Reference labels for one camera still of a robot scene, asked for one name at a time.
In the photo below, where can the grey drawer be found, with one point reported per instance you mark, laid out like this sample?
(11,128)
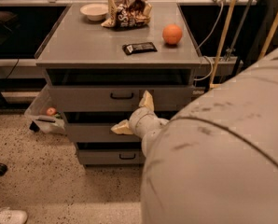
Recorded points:
(95,127)
(126,153)
(125,98)

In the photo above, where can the black snack bar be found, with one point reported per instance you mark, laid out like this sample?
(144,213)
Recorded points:
(131,49)

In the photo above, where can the brown chip bag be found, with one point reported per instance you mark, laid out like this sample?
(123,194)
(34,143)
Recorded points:
(127,14)

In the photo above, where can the grey metal drawer cabinet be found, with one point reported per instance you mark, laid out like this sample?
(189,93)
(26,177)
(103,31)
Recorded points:
(82,53)

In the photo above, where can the orange fruit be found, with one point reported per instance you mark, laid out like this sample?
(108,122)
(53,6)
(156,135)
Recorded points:
(172,34)

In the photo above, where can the white sneaker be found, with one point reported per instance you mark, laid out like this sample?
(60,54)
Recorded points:
(9,216)

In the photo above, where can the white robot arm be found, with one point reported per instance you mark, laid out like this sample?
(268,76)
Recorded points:
(216,160)

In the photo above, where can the grey bottom drawer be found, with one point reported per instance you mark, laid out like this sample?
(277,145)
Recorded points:
(126,153)

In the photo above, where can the red apple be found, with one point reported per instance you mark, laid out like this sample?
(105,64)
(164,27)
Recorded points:
(51,111)

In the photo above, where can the grey top drawer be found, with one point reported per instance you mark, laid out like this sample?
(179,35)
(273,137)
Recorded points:
(125,98)

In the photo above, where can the clear plastic bin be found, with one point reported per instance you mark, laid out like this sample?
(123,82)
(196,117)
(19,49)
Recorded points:
(39,120)

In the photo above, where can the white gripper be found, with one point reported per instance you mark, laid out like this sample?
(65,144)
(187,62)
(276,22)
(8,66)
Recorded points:
(136,120)

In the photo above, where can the white ceramic bowl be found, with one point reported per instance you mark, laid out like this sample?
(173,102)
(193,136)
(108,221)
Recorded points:
(95,12)

